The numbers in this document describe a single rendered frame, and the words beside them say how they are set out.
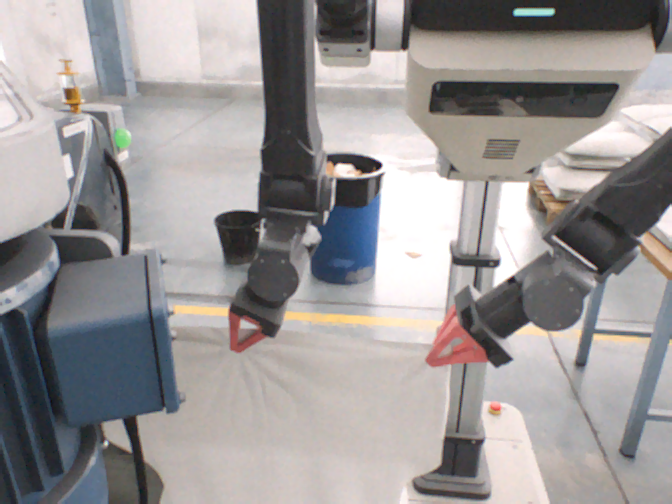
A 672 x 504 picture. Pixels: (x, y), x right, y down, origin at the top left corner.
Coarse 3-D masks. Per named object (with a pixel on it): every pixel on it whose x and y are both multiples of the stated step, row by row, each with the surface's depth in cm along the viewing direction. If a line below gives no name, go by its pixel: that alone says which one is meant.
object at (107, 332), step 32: (128, 256) 42; (160, 256) 43; (64, 288) 38; (96, 288) 38; (128, 288) 38; (160, 288) 37; (64, 320) 34; (96, 320) 35; (128, 320) 35; (160, 320) 35; (64, 352) 35; (96, 352) 35; (128, 352) 36; (160, 352) 36; (64, 384) 35; (96, 384) 36; (128, 384) 37; (160, 384) 38; (64, 416) 36; (96, 416) 37; (128, 416) 38
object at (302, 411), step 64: (192, 384) 77; (256, 384) 76; (320, 384) 74; (384, 384) 73; (448, 384) 72; (128, 448) 83; (192, 448) 81; (256, 448) 81; (320, 448) 79; (384, 448) 77
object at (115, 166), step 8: (104, 152) 79; (112, 160) 80; (112, 168) 81; (120, 168) 81; (120, 176) 81; (120, 184) 82; (120, 192) 82; (128, 200) 83; (128, 208) 83; (128, 216) 83; (128, 224) 83; (128, 232) 84; (128, 240) 84; (128, 248) 84
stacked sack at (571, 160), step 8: (560, 152) 394; (568, 160) 379; (576, 160) 376; (584, 160) 375; (592, 160) 375; (600, 160) 375; (608, 160) 375; (616, 160) 375; (624, 160) 376; (584, 168) 381; (592, 168) 377; (600, 168) 376; (608, 168) 376
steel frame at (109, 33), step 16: (96, 0) 801; (112, 0) 785; (96, 16) 810; (112, 16) 807; (96, 32) 818; (112, 32) 817; (96, 48) 820; (112, 48) 826; (128, 48) 833; (96, 64) 824; (112, 64) 836; (128, 64) 835; (112, 80) 846; (128, 80) 837; (112, 96) 833; (128, 96) 834
